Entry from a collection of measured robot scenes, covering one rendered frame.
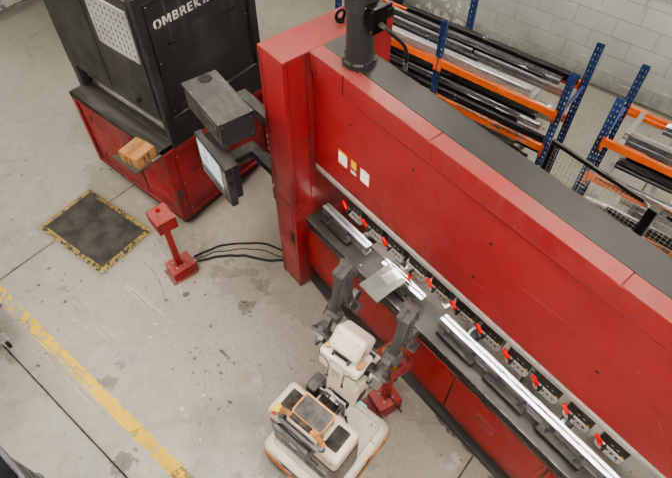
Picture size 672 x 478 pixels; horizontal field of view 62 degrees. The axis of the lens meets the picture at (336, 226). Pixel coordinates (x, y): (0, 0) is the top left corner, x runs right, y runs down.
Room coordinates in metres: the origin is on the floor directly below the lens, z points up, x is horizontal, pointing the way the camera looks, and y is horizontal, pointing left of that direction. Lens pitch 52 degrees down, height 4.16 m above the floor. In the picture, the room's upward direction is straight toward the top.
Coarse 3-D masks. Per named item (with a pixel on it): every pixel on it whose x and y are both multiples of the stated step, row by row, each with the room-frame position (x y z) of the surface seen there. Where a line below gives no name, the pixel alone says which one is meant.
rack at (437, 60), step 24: (336, 0) 4.63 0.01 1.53; (384, 0) 4.87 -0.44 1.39; (408, 48) 4.14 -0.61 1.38; (600, 48) 3.66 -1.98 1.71; (456, 72) 3.84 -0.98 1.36; (504, 96) 3.56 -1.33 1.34; (576, 96) 3.53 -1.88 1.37; (480, 120) 3.64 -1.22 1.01; (552, 120) 3.29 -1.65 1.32; (528, 144) 3.36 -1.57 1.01
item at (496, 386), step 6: (486, 378) 1.39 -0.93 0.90; (492, 384) 1.36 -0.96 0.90; (498, 384) 1.36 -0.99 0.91; (498, 390) 1.32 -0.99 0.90; (504, 390) 1.32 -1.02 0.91; (504, 396) 1.28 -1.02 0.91; (510, 396) 1.28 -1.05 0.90; (510, 402) 1.25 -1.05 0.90; (516, 402) 1.25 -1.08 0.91; (516, 408) 1.21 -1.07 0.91; (522, 408) 1.21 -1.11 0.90
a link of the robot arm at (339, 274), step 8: (344, 264) 1.74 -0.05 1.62; (352, 264) 1.74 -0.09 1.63; (336, 272) 1.70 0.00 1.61; (344, 272) 1.69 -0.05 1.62; (336, 280) 1.67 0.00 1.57; (344, 280) 1.67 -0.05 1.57; (336, 288) 1.66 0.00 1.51; (336, 296) 1.65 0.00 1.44; (328, 304) 1.68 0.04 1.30; (336, 304) 1.64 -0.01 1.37; (336, 312) 1.62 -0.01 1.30; (336, 320) 1.60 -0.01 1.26
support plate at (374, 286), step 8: (376, 272) 2.10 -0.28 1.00; (384, 272) 2.10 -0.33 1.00; (368, 280) 2.04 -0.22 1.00; (376, 280) 2.04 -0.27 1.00; (400, 280) 2.04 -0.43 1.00; (368, 288) 1.98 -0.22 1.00; (376, 288) 1.98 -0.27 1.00; (384, 288) 1.98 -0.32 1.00; (392, 288) 1.98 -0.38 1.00; (376, 296) 1.92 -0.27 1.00; (384, 296) 1.92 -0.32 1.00
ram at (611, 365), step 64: (320, 128) 2.70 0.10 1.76; (384, 192) 2.22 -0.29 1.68; (448, 192) 1.89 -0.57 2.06; (448, 256) 1.81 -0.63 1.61; (512, 256) 1.55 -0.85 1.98; (512, 320) 1.44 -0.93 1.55; (576, 320) 1.24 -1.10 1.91; (576, 384) 1.11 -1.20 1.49; (640, 384) 0.97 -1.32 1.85; (640, 448) 0.82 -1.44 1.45
